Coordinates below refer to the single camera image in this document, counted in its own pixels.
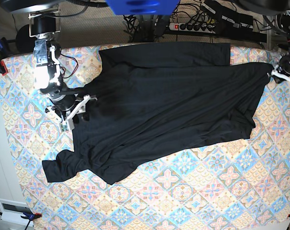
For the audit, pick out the white wall vent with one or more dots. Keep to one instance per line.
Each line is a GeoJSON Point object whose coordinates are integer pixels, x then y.
{"type": "Point", "coordinates": [12, 211]}

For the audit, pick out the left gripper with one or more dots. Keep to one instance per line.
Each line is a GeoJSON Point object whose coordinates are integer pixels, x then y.
{"type": "Point", "coordinates": [284, 65]}

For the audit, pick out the white power strip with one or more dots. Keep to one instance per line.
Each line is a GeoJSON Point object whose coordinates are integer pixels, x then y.
{"type": "Point", "coordinates": [192, 27]}

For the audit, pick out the black round stool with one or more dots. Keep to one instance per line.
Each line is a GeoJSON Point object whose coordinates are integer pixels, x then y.
{"type": "Point", "coordinates": [24, 43]}

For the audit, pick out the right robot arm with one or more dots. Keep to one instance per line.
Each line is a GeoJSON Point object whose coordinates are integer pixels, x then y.
{"type": "Point", "coordinates": [44, 16]}

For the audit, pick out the red black clamp left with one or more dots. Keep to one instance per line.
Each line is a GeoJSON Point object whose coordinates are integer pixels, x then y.
{"type": "Point", "coordinates": [0, 65]}

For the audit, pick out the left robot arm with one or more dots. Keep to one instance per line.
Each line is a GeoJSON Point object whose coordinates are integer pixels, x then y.
{"type": "Point", "coordinates": [276, 13]}

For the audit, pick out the blue clamp bottom left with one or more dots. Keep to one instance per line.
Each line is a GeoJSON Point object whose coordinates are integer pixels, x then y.
{"type": "Point", "coordinates": [30, 216]}

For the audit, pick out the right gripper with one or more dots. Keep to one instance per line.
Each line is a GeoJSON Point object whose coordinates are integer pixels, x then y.
{"type": "Point", "coordinates": [65, 101]}

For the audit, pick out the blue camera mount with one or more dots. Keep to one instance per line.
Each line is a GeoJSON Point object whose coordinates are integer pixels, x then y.
{"type": "Point", "coordinates": [142, 7]}

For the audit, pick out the black long-sleeve t-shirt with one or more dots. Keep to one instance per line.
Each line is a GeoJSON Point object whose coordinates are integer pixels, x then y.
{"type": "Point", "coordinates": [156, 99]}

